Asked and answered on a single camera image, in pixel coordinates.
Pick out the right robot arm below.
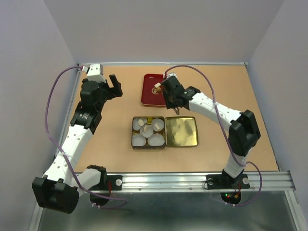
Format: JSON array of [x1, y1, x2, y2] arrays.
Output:
[[156, 76, 261, 188]]

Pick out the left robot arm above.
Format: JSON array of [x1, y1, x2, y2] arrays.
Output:
[[32, 75, 123, 214]]

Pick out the chocolate tin base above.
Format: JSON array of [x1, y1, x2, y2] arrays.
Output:
[[131, 116, 167, 150]]

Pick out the oval white chocolate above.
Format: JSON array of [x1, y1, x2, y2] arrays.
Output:
[[138, 119, 144, 127]]

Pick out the gold tin lid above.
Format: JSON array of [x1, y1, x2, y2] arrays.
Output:
[[165, 116, 199, 147]]

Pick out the top right paper cup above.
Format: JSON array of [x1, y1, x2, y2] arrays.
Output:
[[151, 118, 165, 132]]

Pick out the paper cup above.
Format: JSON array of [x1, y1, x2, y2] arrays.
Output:
[[140, 124, 154, 138], [132, 133, 146, 147], [132, 118, 147, 131], [151, 118, 165, 132], [148, 134, 165, 146]]

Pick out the red lacquer tray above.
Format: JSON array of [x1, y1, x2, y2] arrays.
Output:
[[141, 74, 166, 107]]

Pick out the bottom right paper cup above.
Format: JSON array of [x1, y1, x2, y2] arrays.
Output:
[[148, 134, 165, 146]]

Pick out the centre paper cup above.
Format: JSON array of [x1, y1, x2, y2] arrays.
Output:
[[140, 124, 154, 138]]

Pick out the top left paper cup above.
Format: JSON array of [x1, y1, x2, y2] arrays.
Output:
[[132, 118, 147, 131]]

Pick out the bottom left paper cup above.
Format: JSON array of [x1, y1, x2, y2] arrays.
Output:
[[132, 133, 146, 147]]

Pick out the metal front plate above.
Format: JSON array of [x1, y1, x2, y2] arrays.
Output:
[[29, 191, 307, 231]]

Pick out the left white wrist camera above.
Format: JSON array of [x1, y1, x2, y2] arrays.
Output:
[[81, 64, 106, 83]]

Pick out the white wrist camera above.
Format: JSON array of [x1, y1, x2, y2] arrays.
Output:
[[164, 72, 177, 79], [81, 64, 106, 83]]

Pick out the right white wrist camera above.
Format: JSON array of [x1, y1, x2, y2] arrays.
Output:
[[164, 72, 177, 79]]

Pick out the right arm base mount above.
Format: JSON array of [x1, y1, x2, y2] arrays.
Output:
[[203, 171, 250, 205]]

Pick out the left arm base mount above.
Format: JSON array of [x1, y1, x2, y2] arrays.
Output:
[[87, 165, 123, 197]]

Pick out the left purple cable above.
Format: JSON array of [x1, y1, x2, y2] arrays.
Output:
[[45, 66, 128, 209]]

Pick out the aluminium mounting rail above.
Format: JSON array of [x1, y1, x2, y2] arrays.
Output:
[[108, 171, 295, 193]]

